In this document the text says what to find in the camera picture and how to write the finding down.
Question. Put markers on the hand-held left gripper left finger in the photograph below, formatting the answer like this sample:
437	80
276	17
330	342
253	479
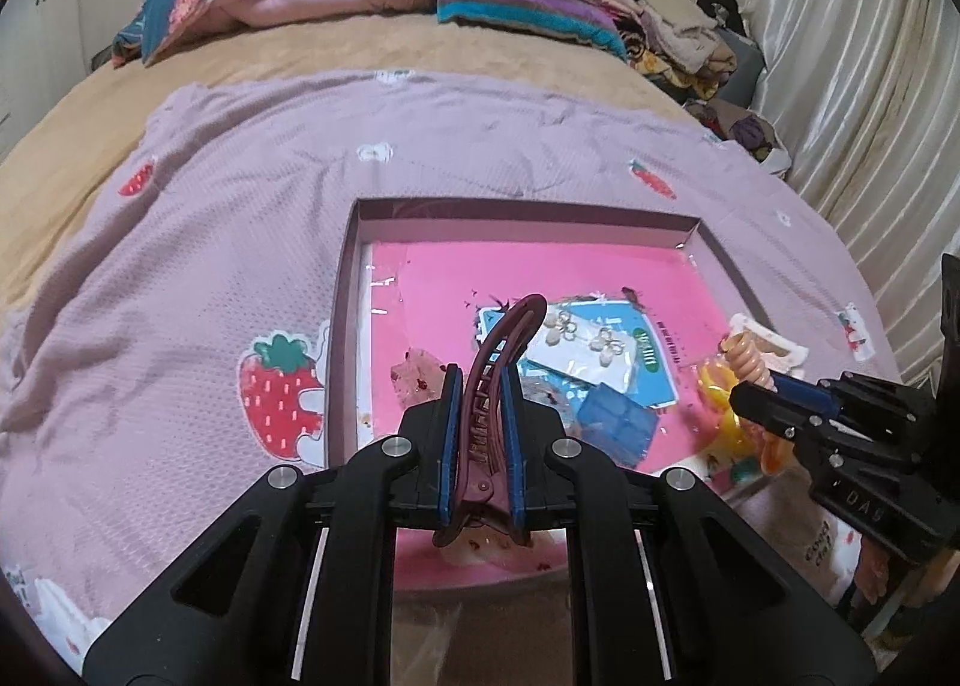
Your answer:
450	431

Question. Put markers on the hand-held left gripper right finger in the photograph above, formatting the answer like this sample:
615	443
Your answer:
514	446

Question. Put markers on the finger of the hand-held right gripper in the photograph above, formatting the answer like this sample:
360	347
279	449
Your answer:
765	410
802	393

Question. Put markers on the white wavy hair clip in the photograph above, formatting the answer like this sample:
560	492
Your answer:
784	350

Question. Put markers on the maroon hair clip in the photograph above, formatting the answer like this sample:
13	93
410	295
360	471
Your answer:
495	363

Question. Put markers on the small translucent plastic box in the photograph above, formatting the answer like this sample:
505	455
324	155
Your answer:
619	423

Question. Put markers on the blue card with hair clips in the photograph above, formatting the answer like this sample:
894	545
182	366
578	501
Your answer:
577	356

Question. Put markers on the shallow maroon cardboard box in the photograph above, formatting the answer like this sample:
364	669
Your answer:
345	326

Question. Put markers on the person's right hand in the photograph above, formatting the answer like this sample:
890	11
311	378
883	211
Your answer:
874	577

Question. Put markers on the bagged yellow toy rings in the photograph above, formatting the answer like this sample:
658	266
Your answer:
712	393

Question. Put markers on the pink brown bear hair clip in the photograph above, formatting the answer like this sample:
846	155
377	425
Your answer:
420	375

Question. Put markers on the bag of clothes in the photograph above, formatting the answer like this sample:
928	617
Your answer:
742	131

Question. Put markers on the purple strawberry print blanket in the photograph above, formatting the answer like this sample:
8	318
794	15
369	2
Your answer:
225	243

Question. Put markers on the cream curtain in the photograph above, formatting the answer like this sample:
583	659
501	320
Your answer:
862	93

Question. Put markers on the pile of clothes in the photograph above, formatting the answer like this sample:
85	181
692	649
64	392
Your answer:
675	33

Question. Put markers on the beige bedsheet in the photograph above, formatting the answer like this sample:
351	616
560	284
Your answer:
300	48

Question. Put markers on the striped fleece blanket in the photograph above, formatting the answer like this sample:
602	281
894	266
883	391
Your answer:
525	7

